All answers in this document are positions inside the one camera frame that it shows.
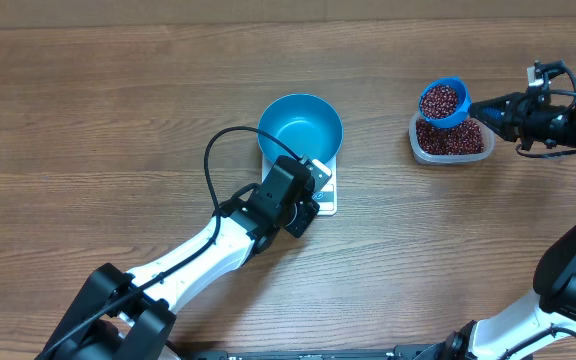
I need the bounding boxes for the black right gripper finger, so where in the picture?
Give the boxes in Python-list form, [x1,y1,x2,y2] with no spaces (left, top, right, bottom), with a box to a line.
[468,92,524,118]
[473,114,519,142]

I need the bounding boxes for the blue plastic measuring scoop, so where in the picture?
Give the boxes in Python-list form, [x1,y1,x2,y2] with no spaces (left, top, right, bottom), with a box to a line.
[418,77,471,128]

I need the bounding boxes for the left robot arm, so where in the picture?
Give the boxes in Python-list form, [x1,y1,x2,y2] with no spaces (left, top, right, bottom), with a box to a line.
[39,155,333,359]

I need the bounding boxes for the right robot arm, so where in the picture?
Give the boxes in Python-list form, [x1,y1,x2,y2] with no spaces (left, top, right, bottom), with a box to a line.
[416,61,576,359]

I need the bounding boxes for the red beans in scoop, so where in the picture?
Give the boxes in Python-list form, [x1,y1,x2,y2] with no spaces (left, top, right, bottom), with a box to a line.
[420,85,459,119]

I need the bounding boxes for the blue metal bowl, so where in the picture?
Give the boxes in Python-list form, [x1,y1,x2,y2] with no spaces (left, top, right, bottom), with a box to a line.
[258,94,344,165]

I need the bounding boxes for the red beans in container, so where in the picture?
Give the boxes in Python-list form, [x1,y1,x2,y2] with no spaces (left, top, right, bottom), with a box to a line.
[415,119,484,155]

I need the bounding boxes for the clear plastic food container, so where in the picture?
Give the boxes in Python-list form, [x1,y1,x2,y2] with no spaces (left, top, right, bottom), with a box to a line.
[409,113,495,165]

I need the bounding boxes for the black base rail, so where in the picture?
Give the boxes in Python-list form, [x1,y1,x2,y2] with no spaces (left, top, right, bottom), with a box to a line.
[165,342,459,360]

